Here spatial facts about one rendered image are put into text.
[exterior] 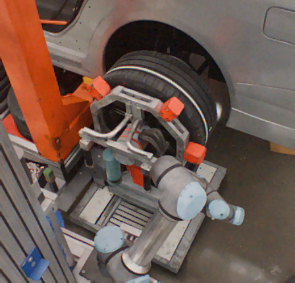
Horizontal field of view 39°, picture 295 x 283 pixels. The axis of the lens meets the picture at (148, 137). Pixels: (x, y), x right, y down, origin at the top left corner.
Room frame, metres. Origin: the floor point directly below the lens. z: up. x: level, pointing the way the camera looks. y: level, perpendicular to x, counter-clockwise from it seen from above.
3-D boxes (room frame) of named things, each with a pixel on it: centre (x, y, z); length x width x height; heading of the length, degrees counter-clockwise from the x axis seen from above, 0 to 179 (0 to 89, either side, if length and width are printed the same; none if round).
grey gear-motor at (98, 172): (1.72, 0.25, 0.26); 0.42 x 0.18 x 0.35; 150
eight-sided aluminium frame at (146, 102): (1.40, 0.05, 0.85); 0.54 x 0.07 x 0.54; 60
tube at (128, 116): (1.34, 0.19, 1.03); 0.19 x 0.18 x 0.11; 150
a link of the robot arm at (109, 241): (0.71, 0.17, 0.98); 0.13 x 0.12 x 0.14; 30
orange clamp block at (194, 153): (1.25, -0.23, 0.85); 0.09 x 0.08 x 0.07; 60
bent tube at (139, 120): (1.24, 0.02, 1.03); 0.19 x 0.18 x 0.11; 150
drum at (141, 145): (1.34, 0.08, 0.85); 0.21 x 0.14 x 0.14; 150
